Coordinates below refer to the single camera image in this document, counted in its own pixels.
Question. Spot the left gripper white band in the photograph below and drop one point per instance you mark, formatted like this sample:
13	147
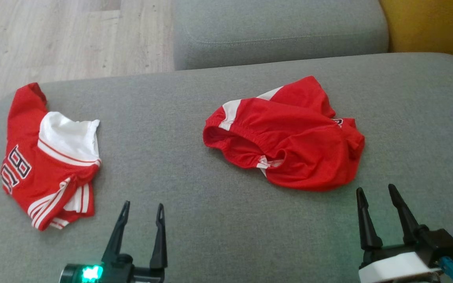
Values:
120	273

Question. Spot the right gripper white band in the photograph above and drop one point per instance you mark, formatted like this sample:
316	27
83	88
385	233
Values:
395	267

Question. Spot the red shorts with white stripes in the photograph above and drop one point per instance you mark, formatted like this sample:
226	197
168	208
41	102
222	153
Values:
309	157

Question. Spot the red jersey with number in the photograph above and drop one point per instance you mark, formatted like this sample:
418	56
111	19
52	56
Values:
22	122

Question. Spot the large grey sofa seat cushion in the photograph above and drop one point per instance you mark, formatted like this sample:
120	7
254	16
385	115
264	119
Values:
210	236

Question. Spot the yellow cushion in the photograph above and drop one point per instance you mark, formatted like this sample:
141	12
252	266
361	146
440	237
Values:
435	23

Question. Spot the small grey sofa cushion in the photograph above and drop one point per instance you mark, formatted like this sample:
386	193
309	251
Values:
281	31

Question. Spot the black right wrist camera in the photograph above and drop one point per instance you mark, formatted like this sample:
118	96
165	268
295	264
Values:
446	243

